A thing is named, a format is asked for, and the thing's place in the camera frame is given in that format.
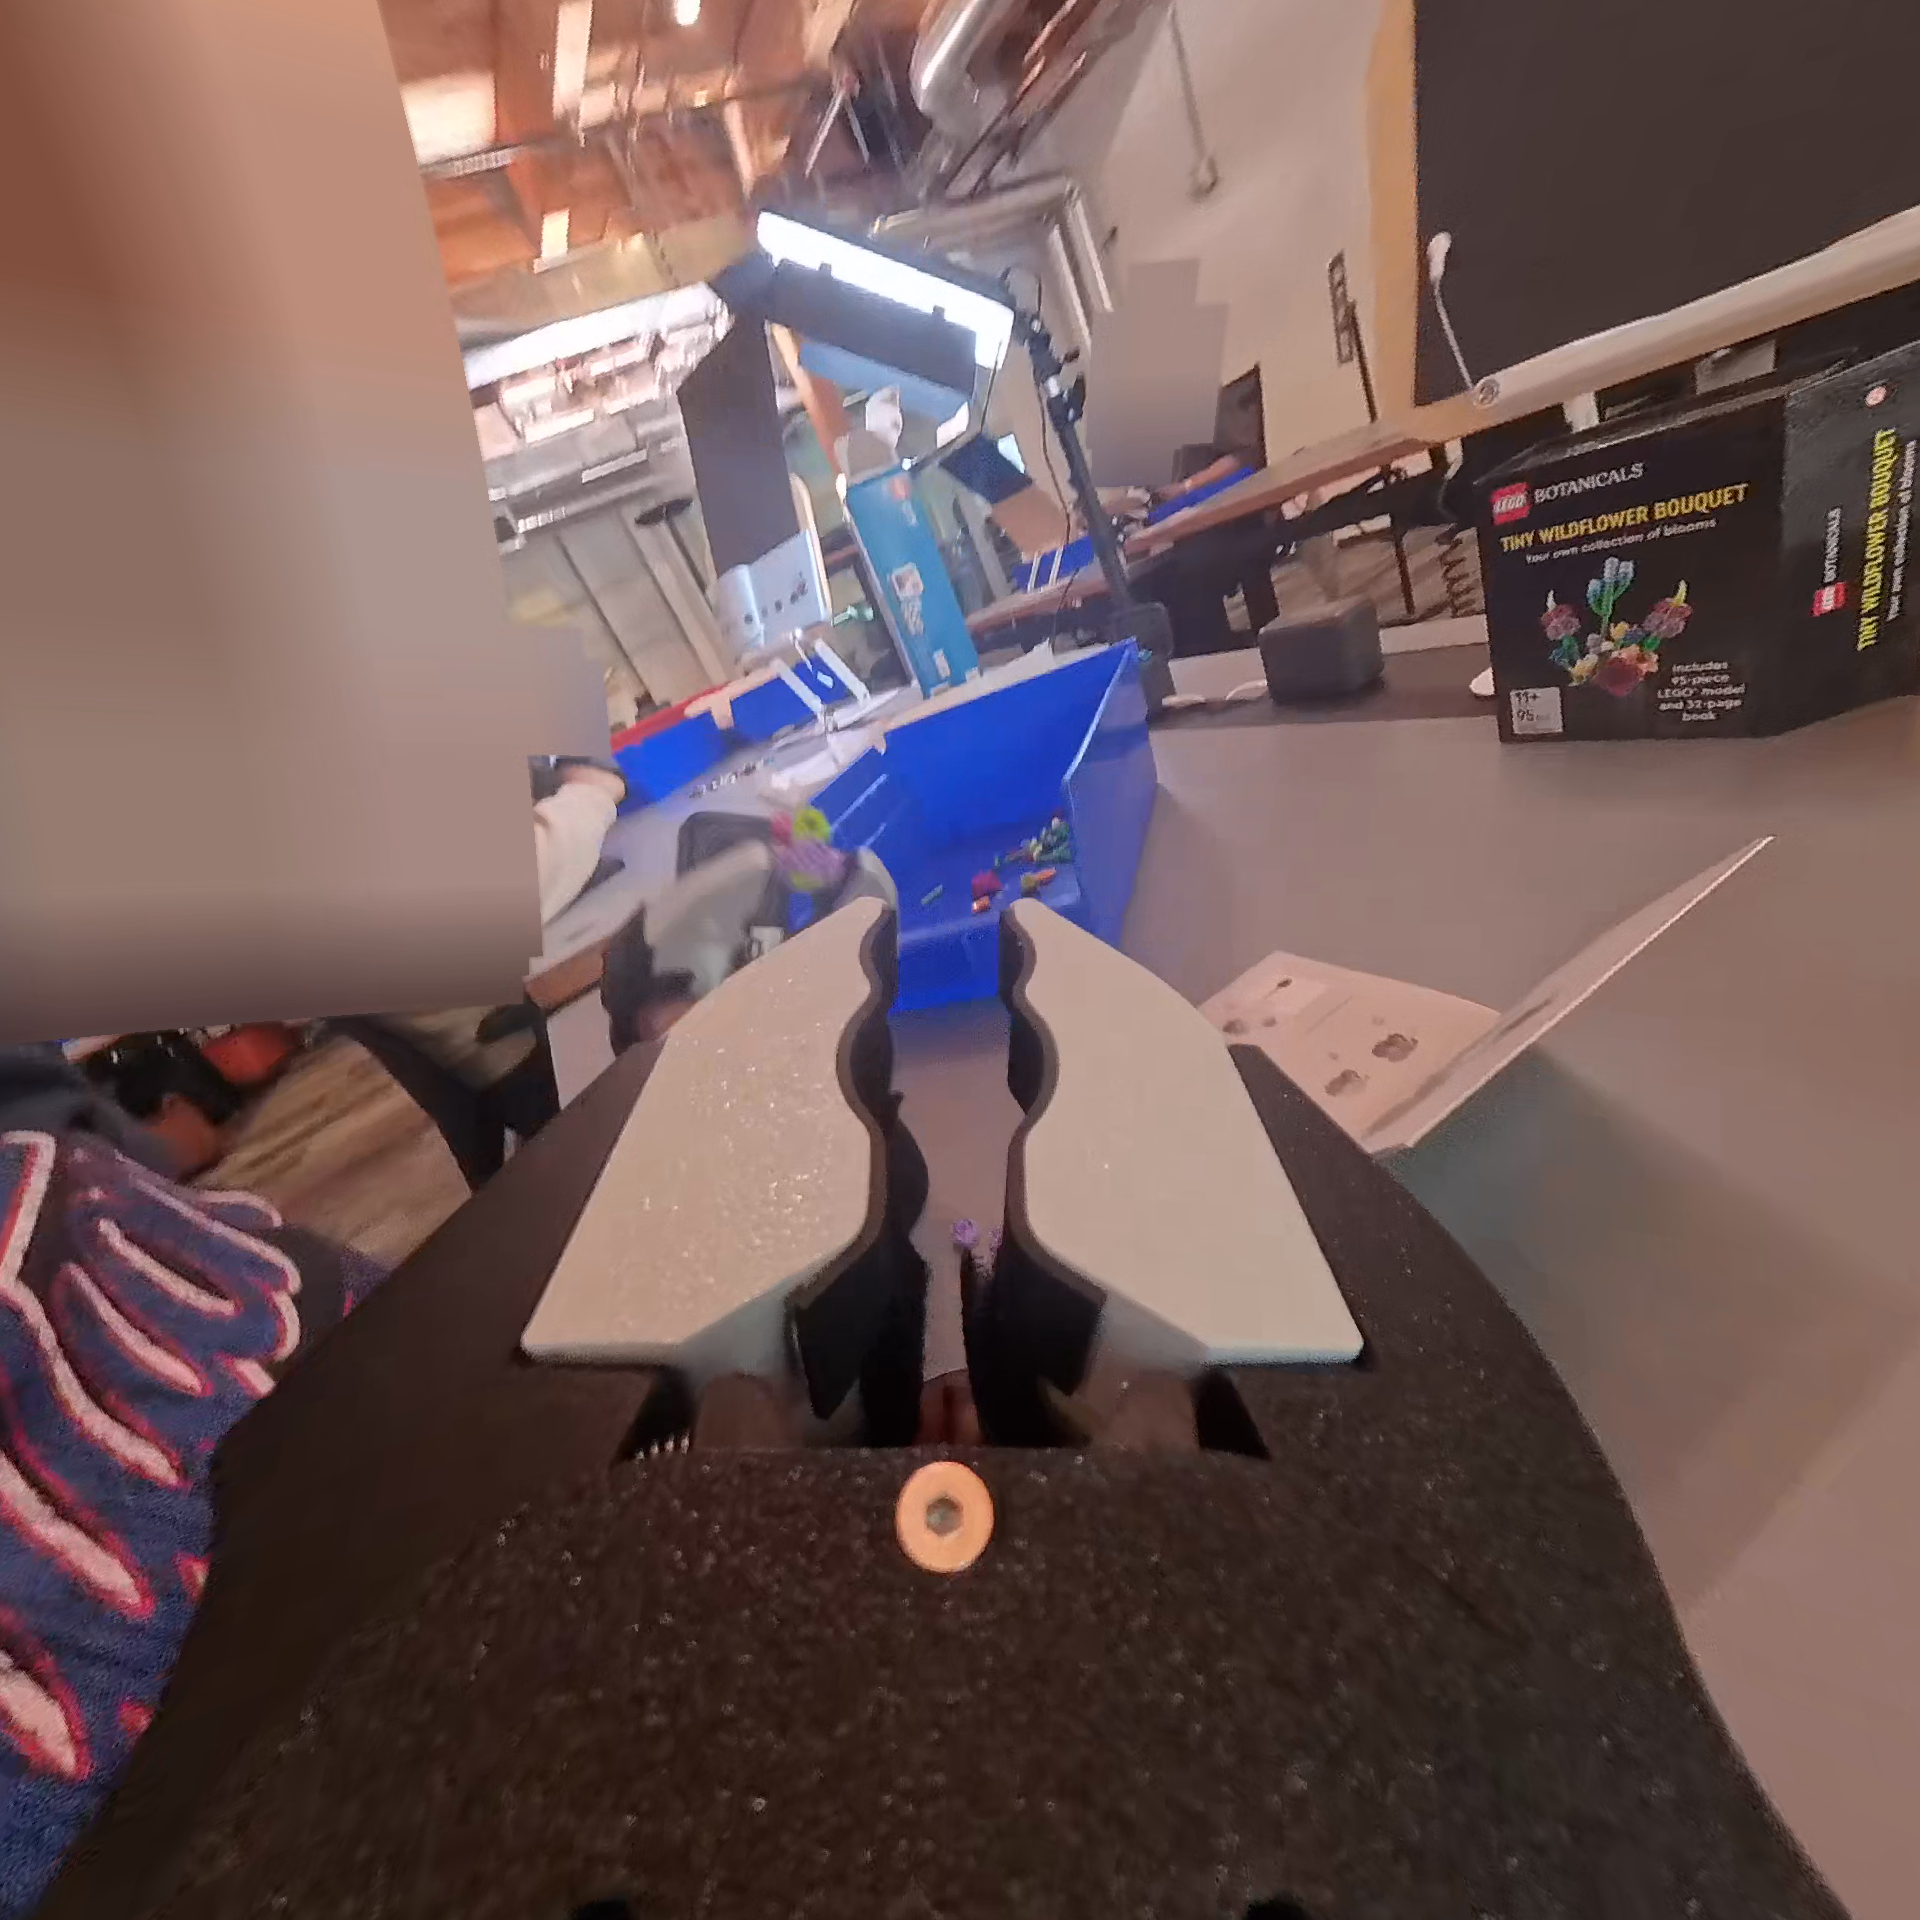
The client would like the small blue plastic bin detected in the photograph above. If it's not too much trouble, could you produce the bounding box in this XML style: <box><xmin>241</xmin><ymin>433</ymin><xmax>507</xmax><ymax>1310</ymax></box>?
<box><xmin>617</xmin><ymin>661</ymin><xmax>871</xmax><ymax>806</ymax></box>

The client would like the bright studio light panel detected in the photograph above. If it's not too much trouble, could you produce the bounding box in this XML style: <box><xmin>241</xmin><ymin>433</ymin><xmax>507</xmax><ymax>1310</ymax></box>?
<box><xmin>716</xmin><ymin>212</ymin><xmax>1022</xmax><ymax>406</ymax></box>

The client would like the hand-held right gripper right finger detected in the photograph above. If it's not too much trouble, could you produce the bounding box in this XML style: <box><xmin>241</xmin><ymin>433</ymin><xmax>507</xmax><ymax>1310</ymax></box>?
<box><xmin>988</xmin><ymin>901</ymin><xmax>1365</xmax><ymax>1413</ymax></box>

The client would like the white instruction booklet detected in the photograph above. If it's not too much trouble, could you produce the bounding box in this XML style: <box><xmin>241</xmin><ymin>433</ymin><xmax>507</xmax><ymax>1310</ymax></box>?
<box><xmin>1202</xmin><ymin>835</ymin><xmax>1777</xmax><ymax>1158</ymax></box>

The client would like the person's dark clothing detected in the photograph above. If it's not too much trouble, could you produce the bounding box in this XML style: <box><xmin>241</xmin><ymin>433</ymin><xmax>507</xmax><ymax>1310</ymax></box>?
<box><xmin>0</xmin><ymin>1037</ymin><xmax>393</xmax><ymax>1893</ymax></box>

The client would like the pile of small toy bricks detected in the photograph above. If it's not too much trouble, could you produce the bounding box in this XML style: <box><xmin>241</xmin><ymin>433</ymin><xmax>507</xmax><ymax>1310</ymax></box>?
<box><xmin>959</xmin><ymin>818</ymin><xmax>1081</xmax><ymax>911</ymax></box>

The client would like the black light stand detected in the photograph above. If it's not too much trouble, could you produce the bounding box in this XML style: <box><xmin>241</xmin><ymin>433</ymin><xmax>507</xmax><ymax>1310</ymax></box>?
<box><xmin>1020</xmin><ymin>299</ymin><xmax>1177</xmax><ymax>707</ymax></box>

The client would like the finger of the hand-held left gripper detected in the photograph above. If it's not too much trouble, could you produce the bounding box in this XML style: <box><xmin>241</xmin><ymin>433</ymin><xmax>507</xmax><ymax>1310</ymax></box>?
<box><xmin>657</xmin><ymin>811</ymin><xmax>902</xmax><ymax>983</ymax></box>

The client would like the grey desk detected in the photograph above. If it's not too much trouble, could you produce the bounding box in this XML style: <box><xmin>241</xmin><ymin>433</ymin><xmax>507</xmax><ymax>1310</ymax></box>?
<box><xmin>541</xmin><ymin>617</ymin><xmax>1920</xmax><ymax>1920</ymax></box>

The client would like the blue printed carton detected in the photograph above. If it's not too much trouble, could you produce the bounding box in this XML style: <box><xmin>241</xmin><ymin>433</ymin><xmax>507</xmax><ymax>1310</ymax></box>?
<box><xmin>850</xmin><ymin>465</ymin><xmax>988</xmax><ymax>698</ymax></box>

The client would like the black board on white stand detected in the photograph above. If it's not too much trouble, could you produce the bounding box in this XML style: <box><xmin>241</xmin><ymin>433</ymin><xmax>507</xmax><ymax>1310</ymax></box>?
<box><xmin>1365</xmin><ymin>0</ymin><xmax>1920</xmax><ymax>452</ymax></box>

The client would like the wooden table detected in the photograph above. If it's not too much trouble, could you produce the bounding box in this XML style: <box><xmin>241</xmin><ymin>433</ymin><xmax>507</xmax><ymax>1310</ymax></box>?
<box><xmin>959</xmin><ymin>394</ymin><xmax>1503</xmax><ymax>632</ymax></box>

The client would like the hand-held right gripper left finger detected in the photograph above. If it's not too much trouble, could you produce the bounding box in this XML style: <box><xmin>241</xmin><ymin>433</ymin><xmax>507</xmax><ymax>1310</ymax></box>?
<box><xmin>522</xmin><ymin>901</ymin><xmax>919</xmax><ymax>1413</ymax></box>

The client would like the black glossy cardboard box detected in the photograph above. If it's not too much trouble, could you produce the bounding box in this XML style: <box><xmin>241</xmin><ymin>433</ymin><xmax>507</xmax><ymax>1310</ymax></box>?
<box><xmin>1481</xmin><ymin>348</ymin><xmax>1920</xmax><ymax>747</ymax></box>

